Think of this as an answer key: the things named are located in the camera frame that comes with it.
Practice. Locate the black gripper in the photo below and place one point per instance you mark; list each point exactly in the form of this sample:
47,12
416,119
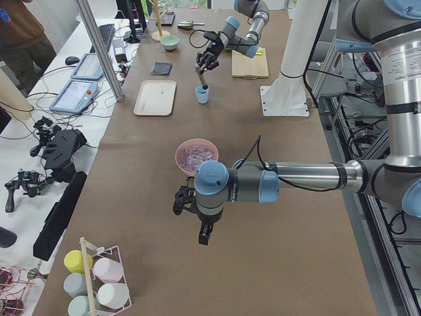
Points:
206,220
208,54

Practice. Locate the steel muddler with black tip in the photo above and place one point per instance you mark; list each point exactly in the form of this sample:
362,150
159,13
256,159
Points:
201,77

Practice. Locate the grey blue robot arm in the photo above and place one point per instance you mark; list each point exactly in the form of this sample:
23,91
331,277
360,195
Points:
257,12
310,214

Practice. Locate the light blue plastic cup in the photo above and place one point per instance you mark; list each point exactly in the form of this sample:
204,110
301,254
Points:
202,94

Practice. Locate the steel ice scoop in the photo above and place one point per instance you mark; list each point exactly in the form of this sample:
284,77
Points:
189,24

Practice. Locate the wooden cup rack stand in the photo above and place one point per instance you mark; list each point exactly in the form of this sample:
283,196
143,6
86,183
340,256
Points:
160,33

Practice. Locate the pile of clear ice cubes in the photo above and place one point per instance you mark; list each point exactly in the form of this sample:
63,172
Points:
192,156

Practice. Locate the pink cup in rack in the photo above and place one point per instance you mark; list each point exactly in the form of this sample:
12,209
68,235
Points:
108,270

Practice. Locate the white cup in rack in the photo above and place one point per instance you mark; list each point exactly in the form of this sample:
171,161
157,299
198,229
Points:
113,295

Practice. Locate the yellow cup in rack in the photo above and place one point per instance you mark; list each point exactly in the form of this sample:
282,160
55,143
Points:
73,261

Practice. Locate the grey cup in rack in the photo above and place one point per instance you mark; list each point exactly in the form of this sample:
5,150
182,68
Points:
75,285

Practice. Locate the mint cup in rack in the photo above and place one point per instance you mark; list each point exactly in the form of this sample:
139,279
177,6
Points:
79,306

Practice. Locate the bamboo cutting board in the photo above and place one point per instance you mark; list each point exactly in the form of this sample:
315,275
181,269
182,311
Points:
250,68

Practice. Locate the light green bowl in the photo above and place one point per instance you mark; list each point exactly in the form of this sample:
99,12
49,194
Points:
170,43

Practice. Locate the grey folded cloth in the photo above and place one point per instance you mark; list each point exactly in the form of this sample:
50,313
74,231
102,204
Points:
161,69

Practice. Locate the black framed tray edge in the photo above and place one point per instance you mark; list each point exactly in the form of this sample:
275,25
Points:
166,19

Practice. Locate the cream rabbit tray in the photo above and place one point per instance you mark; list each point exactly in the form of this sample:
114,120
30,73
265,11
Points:
155,98

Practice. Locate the pink bowl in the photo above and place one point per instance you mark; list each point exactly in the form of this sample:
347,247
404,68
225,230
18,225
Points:
201,141

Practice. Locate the black monitor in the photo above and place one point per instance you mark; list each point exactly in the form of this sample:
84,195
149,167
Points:
134,35

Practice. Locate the black keyboard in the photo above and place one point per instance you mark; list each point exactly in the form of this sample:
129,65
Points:
107,34

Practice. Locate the white test tube rack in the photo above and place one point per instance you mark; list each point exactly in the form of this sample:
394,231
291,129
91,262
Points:
90,254

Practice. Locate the blue teach pendant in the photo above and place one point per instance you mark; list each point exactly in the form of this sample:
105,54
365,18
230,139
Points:
75,96
89,68

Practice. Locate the black computer mouse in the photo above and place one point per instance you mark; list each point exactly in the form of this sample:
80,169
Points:
71,60

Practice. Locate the black speaker bar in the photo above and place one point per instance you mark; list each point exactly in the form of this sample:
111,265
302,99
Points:
58,218

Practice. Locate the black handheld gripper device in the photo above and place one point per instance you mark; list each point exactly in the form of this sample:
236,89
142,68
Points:
59,146

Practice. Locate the person in brown clothes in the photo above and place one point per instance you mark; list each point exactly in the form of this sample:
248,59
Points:
24,44

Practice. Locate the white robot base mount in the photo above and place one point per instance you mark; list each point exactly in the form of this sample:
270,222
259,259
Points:
287,94

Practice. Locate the aluminium frame post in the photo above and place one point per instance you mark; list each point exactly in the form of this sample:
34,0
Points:
96,40

